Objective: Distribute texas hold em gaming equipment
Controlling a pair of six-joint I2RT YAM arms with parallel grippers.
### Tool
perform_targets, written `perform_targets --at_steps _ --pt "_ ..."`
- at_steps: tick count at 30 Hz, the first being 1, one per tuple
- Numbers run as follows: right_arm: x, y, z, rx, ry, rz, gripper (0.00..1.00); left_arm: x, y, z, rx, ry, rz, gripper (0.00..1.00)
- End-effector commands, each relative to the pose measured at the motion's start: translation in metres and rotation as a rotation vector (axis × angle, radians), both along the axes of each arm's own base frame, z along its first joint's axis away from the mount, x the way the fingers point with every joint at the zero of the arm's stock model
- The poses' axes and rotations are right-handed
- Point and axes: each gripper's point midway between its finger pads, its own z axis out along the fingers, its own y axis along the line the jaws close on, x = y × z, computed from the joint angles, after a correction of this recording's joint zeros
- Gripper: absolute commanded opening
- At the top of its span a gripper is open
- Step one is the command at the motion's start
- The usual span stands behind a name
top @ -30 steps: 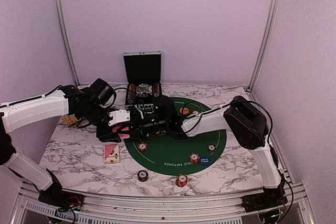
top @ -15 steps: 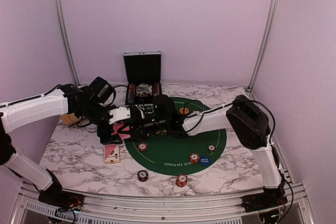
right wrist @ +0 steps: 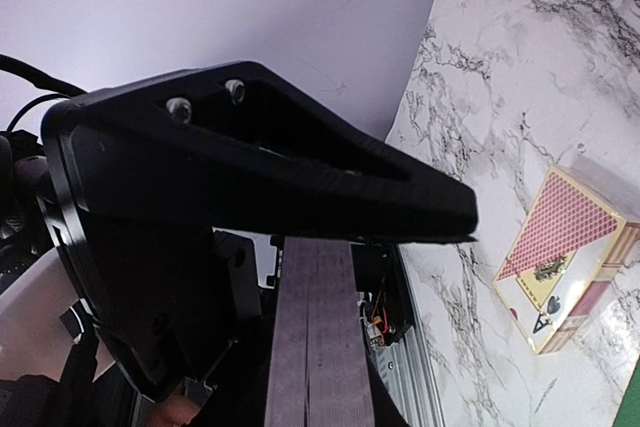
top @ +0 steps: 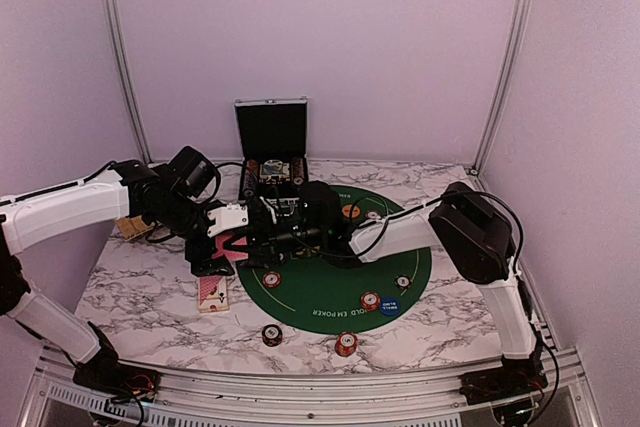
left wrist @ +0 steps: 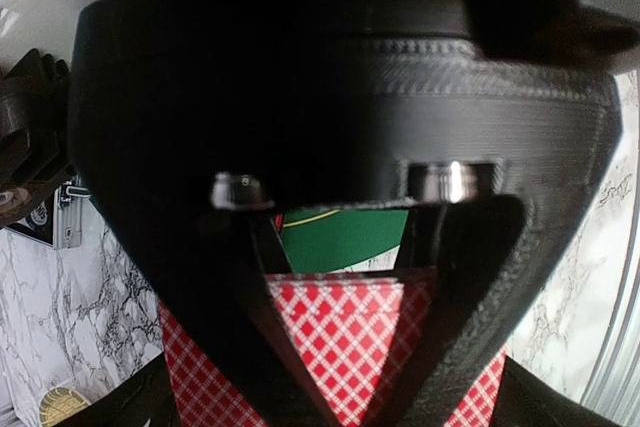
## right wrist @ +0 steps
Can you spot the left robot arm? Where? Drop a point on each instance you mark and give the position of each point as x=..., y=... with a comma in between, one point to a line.
x=56, y=369

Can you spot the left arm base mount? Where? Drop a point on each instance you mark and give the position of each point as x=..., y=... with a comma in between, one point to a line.
x=380, y=276

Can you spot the card deck box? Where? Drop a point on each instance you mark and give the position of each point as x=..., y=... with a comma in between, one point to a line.
x=573, y=242

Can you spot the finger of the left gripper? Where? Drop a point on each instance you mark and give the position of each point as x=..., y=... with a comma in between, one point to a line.
x=143, y=175

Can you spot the round green poker mat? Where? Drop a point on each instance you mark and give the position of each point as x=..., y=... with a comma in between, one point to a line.
x=628, y=414

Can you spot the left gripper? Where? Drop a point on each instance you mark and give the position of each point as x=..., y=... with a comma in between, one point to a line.
x=23, y=233

